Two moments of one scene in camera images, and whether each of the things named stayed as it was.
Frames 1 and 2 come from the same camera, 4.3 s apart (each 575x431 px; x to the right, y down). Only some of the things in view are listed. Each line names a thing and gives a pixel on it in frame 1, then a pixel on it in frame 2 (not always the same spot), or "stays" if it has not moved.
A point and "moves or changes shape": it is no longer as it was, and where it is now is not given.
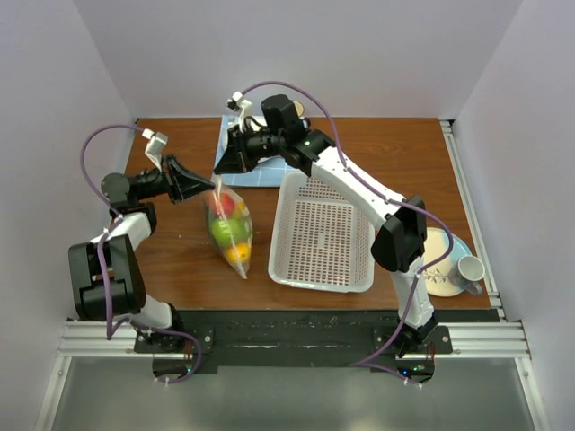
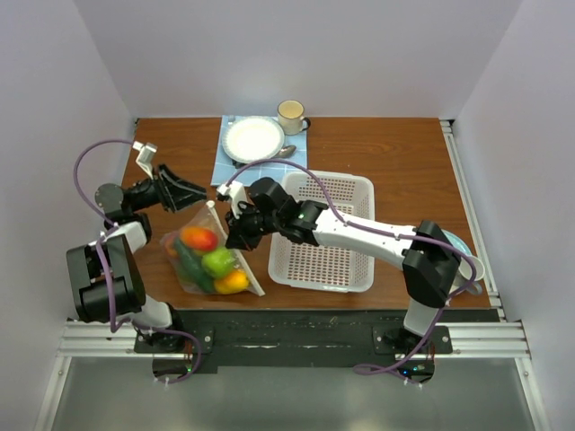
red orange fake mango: x=225 y=205 → x=199 y=239
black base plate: x=210 y=338 stays
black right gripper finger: x=249 y=162 → x=254 y=238
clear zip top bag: x=230 y=225 moves or changes shape
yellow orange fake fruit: x=239 y=254 → x=235 y=281
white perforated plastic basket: x=320 y=241 stays
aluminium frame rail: x=115 y=338 stays
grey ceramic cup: x=468 y=273 stays
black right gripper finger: x=232 y=161 → x=237 y=236
